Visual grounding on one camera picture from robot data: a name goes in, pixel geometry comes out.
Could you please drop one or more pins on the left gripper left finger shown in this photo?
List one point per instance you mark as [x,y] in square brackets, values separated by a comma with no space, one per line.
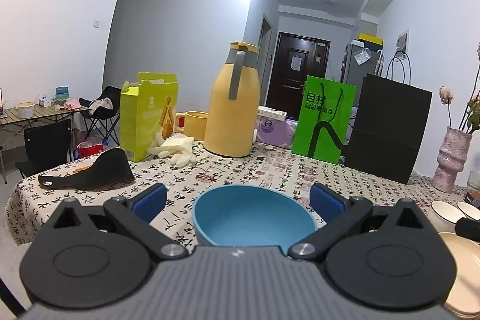
[86,257]

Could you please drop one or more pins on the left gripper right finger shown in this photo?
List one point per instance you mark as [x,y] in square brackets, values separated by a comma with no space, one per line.
[382,257]

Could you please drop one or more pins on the white bowl black rim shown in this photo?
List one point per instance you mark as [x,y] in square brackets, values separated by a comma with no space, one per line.
[469,210]

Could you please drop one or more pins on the cream round plate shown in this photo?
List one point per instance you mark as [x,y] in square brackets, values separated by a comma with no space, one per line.
[463,299]

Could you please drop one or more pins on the blue bowl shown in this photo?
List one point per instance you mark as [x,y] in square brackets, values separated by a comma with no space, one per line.
[247,216]

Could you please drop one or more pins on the clear drinking glass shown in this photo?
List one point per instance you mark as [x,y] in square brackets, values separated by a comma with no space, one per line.
[472,191]

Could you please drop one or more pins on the pink ceramic vase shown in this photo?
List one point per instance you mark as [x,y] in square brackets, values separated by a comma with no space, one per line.
[451,159]

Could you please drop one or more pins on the dried pink roses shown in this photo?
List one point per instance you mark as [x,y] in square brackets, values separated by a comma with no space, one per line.
[469,120]

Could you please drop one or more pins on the black paper bag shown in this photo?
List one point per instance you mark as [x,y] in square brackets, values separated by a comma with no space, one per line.
[389,126]

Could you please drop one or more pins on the black folding chair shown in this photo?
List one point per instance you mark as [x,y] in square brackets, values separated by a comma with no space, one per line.
[103,114]

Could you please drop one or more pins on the white rubber gloves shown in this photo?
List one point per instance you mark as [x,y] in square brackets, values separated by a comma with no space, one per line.
[178,147]

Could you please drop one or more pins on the green paper bag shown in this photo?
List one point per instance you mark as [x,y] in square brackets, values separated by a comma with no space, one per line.
[323,120]

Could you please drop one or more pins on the calligraphy print tablecloth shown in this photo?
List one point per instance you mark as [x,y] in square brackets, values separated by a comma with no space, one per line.
[29,206]

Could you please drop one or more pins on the folding side table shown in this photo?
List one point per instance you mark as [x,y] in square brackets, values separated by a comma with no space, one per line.
[15,122]

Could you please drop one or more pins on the yellow-green cereal box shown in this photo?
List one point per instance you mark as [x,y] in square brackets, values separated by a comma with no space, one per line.
[147,109]

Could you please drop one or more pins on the purple tissue pack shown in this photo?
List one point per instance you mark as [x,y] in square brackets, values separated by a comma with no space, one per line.
[275,132]

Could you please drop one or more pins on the yellow mug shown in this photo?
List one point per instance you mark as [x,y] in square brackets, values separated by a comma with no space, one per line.
[191,124]

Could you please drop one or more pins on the white flat box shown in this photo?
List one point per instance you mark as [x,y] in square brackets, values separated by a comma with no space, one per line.
[266,112]

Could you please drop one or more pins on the yellow thermos jug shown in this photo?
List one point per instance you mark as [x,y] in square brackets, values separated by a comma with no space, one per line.
[234,103]

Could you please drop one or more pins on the grey refrigerator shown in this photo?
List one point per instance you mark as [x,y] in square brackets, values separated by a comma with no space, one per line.
[360,59]

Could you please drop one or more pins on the dark entrance door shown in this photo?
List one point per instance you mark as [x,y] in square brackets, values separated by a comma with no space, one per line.
[295,59]

